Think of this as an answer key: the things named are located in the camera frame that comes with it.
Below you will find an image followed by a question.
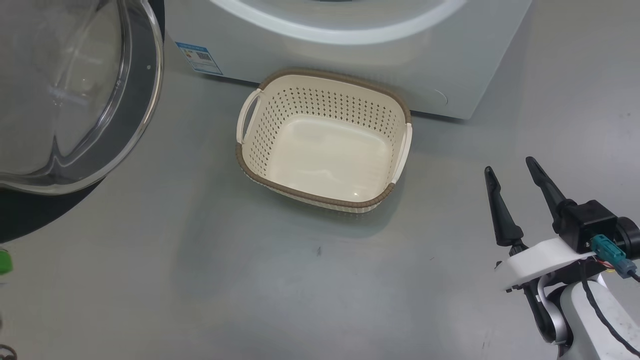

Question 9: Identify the blue energy label sticker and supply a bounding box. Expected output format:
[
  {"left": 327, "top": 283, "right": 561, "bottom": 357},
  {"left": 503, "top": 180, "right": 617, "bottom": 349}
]
[{"left": 175, "top": 41, "right": 224, "bottom": 77}]

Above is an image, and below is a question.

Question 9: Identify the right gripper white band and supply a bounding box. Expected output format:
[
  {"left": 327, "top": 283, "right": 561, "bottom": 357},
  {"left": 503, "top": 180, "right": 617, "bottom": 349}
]
[{"left": 484, "top": 156, "right": 640, "bottom": 346}]

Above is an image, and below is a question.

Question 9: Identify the cream basket with brown rim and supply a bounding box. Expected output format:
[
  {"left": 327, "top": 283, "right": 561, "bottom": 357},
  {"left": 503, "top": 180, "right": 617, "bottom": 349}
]
[{"left": 235, "top": 68, "right": 414, "bottom": 215}]

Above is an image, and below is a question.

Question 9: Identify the round black glass machine door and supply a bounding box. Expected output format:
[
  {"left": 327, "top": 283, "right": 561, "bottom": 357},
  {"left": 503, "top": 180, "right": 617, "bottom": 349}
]
[{"left": 0, "top": 0, "right": 166, "bottom": 244}]

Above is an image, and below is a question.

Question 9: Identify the white front-load washing machine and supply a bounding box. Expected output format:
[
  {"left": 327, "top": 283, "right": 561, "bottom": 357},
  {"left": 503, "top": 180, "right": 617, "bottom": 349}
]
[{"left": 164, "top": 0, "right": 534, "bottom": 120}]

